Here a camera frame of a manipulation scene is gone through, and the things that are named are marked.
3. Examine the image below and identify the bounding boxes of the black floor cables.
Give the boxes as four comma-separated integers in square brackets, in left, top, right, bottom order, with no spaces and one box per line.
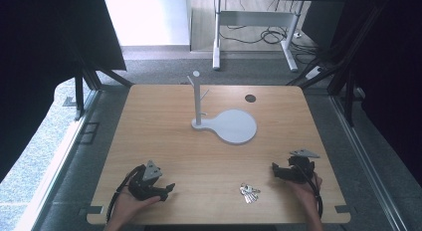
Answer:
[219,0,320,66]

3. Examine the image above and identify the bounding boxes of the bunch of silver keys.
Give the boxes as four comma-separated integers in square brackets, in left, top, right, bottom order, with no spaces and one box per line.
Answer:
[239,182,262,205]

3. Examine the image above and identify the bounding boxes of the black curtain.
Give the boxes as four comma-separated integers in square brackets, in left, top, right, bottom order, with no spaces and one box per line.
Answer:
[300,0,422,187]
[0,0,127,183]

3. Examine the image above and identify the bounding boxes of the white power strip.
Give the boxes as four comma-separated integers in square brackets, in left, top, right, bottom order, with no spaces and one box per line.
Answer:
[305,66,323,81]

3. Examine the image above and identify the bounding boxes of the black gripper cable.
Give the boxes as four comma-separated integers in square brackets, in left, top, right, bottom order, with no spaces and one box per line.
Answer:
[105,163,146,223]
[294,163,324,220]

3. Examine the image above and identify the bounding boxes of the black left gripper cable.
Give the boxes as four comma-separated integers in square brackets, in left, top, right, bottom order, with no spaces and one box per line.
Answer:
[105,163,146,223]

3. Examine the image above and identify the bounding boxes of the white metal desk frame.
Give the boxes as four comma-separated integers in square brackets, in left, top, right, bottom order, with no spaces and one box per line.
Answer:
[212,0,306,73]

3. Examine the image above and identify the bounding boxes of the white key holder stand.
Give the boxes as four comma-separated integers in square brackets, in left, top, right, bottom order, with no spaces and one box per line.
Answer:
[186,70,259,146]

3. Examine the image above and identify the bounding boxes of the black metal stand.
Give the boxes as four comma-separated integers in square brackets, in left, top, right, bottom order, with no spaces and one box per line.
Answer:
[287,0,392,127]
[65,55,134,121]

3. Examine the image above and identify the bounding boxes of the person's right hand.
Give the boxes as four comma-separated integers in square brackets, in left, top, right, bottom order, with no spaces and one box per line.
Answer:
[286,172,323,215]

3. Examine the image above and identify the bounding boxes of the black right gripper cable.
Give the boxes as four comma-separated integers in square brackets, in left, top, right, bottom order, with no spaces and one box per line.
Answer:
[294,163,324,220]

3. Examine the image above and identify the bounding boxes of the person's left hand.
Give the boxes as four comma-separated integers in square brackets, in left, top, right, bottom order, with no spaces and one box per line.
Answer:
[107,186,162,228]

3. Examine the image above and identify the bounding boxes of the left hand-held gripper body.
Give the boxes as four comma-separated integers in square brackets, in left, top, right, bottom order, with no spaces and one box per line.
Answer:
[127,159,167,202]

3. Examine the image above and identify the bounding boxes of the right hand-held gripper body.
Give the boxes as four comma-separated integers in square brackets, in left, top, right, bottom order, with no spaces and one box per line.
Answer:
[281,148,321,184]

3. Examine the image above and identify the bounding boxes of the white cabinet panel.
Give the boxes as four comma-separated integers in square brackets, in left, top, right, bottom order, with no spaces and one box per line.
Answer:
[104,0,193,48]

